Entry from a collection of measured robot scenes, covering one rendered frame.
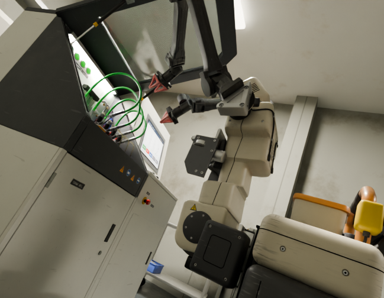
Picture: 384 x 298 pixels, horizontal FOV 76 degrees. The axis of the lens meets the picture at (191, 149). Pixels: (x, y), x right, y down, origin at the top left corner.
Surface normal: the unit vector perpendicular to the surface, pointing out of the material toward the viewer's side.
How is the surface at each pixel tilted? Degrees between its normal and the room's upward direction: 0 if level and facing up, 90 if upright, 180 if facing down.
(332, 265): 90
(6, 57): 90
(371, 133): 90
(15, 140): 90
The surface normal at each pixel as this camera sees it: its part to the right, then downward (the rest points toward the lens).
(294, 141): -0.36, -0.47
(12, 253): 0.90, 0.27
